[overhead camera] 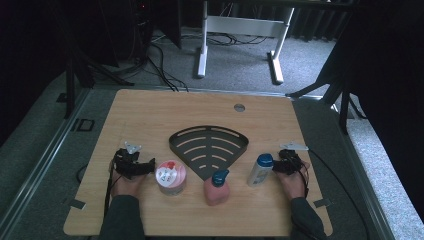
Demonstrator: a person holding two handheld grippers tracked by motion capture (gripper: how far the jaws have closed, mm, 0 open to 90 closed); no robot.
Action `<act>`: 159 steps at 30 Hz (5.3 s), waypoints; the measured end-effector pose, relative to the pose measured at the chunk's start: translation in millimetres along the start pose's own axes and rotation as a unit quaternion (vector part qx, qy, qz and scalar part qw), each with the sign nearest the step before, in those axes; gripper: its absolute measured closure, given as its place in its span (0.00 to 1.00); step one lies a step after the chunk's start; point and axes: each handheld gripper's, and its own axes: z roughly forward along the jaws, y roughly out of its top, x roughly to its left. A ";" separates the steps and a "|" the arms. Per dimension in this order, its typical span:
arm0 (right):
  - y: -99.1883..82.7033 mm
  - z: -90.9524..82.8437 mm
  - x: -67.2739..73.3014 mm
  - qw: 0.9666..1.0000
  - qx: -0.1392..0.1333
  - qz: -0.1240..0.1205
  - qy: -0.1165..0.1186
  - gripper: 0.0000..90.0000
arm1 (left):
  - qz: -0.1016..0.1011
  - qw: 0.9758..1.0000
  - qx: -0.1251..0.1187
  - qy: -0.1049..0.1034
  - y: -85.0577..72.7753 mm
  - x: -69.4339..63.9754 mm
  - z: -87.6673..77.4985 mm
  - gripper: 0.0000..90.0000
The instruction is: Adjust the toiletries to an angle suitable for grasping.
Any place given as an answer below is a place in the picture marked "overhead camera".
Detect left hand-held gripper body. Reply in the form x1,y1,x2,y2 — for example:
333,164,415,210
113,141,148,180

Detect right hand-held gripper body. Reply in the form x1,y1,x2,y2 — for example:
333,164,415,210
278,141,310,175

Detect white bottle with blue cap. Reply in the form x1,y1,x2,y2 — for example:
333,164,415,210
246,153,275,188

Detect pink tub with white lid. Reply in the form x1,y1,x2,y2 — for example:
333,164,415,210
155,159,188,197

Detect black slotted corner rack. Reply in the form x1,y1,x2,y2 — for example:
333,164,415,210
168,125,250,182

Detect pink pump bottle blue pump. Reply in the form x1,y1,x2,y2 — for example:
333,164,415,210
203,169,231,207

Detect person's left hand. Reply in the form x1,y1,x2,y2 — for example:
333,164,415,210
109,169,146,198

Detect person's right hand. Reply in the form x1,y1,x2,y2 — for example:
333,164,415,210
276,163,311,201

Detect grey tape strip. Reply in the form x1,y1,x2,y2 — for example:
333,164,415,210
63,198,87,211
313,198,333,209

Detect black metal stand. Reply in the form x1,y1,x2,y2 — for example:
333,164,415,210
63,49,134,119
286,66,366,134

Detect left hand-held gripper cable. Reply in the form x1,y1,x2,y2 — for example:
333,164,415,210
103,159,123,218

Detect black cable loop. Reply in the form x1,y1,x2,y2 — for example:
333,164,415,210
75,163,88,184

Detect black rectangular floor frame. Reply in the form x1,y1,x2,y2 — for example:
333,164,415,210
70,118,96,133

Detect aluminium floor rail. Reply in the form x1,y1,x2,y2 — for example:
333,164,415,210
0,88,91,231
329,103,396,240

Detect black floor cables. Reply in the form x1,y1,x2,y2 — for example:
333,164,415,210
146,31,268,93

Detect white metal desk frame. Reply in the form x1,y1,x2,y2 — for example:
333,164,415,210
196,0,296,85

